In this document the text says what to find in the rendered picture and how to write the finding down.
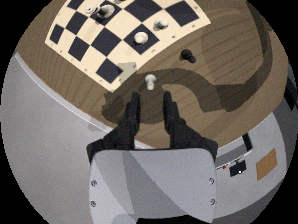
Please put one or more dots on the chessboard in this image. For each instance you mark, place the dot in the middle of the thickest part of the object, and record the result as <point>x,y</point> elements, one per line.
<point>105,49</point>

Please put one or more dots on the white pawn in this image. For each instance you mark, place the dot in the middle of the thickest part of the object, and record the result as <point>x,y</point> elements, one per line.
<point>141,37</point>
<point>150,79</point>
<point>161,22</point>

